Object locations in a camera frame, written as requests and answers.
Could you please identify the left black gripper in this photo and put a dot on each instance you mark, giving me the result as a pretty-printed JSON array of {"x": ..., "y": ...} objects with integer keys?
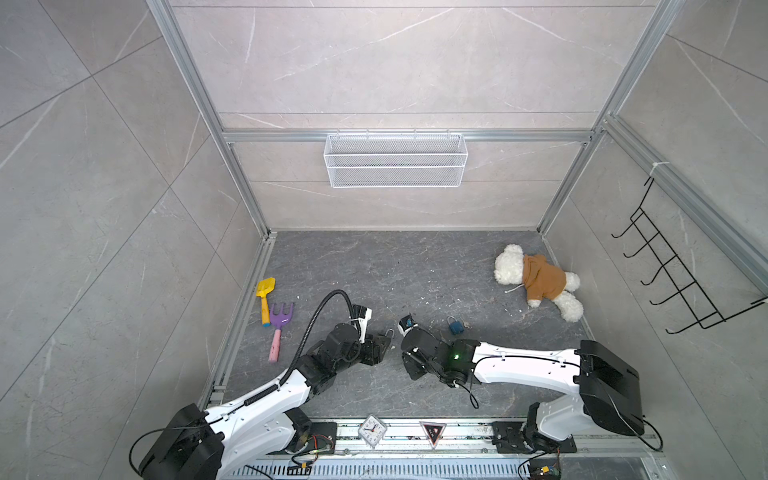
[{"x": 375, "y": 348}]

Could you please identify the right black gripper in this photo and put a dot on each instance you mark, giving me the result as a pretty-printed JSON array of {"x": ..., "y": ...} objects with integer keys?
[{"x": 408, "y": 364}]

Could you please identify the blue padlock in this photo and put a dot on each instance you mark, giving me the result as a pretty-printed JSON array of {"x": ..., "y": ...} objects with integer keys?
[{"x": 455, "y": 326}]

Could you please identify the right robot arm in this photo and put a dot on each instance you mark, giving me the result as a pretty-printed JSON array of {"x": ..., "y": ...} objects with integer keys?
[{"x": 597, "y": 387}]

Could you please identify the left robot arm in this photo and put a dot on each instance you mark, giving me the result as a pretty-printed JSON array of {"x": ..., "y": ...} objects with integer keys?
[{"x": 209, "y": 444}]

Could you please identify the red triangle warning sign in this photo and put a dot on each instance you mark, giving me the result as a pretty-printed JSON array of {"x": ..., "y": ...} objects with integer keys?
[{"x": 434, "y": 432}]

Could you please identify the small white clock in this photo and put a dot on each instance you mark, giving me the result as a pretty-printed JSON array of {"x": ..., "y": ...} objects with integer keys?
[{"x": 372, "y": 431}]

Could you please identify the purple pink toy rake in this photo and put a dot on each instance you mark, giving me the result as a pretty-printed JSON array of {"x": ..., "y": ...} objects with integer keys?
[{"x": 280, "y": 316}]

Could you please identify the yellow toy shovel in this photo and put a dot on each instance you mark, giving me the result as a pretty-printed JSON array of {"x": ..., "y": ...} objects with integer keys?
[{"x": 265, "y": 287}]

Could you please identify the white teddy bear brown hoodie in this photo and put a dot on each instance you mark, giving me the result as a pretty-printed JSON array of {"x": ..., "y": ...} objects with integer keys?
[{"x": 541, "y": 281}]

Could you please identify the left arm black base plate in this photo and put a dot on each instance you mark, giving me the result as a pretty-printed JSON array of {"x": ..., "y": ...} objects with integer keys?
[{"x": 319, "y": 436}]

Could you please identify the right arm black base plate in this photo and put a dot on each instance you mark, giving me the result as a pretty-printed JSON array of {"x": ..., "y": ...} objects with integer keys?
[{"x": 517, "y": 437}]

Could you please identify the white wire mesh basket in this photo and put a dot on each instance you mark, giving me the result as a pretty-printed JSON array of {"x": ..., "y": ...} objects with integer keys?
[{"x": 402, "y": 160}]

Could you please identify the black wire hook rack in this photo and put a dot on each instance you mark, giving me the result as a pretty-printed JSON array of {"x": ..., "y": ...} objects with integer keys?
[{"x": 684, "y": 283}]

